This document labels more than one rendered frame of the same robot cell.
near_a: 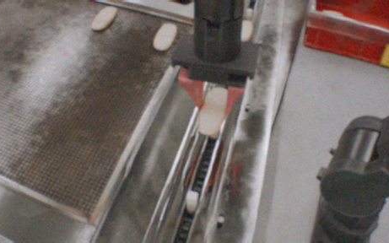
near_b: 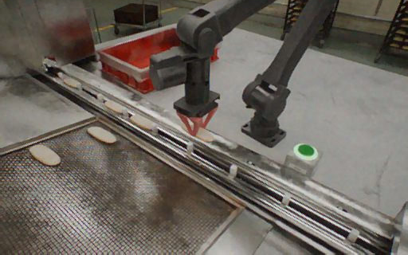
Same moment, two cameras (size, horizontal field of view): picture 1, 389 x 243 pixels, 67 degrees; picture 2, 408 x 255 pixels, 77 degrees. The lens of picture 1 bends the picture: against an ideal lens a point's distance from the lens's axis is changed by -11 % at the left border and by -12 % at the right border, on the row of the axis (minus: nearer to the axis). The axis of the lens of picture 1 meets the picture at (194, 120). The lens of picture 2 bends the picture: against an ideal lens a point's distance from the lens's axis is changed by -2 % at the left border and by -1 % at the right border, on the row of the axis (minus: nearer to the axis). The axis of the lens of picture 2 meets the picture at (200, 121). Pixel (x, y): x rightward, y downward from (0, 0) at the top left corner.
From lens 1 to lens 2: 0.48 m
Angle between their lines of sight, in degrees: 50
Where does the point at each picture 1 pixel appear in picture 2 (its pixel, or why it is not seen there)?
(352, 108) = not seen: hidden behind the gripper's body
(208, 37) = (205, 90)
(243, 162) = (220, 144)
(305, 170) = (228, 131)
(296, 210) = (248, 143)
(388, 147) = (277, 81)
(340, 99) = not seen: hidden behind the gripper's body
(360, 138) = (260, 90)
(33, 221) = (236, 240)
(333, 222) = (268, 129)
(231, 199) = (240, 155)
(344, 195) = (274, 110)
